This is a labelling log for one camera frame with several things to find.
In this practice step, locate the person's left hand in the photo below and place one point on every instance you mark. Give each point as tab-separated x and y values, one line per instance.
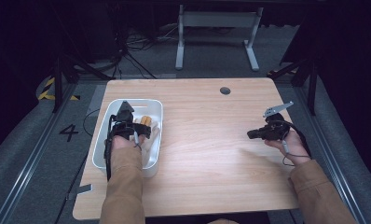
121	142

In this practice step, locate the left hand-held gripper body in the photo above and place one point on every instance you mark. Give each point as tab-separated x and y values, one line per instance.
123	119

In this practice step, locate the black metal stand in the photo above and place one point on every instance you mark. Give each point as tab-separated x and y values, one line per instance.
312	90
58	84

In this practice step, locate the grey round table grommet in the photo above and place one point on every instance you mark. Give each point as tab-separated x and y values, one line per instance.
225	90

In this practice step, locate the grey metal table frame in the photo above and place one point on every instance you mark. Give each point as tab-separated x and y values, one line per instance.
217	19

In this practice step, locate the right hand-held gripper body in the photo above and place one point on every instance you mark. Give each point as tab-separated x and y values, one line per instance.
275	126

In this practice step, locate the white plastic bin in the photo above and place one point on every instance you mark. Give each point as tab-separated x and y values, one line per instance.
104	152

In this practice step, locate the person's right hand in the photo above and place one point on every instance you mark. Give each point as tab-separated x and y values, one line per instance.
294	149

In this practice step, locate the grey metal floor rail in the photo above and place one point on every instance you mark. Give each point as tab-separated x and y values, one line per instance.
329	140
34	155

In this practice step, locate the grey tape strip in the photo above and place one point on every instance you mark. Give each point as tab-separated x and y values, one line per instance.
82	189

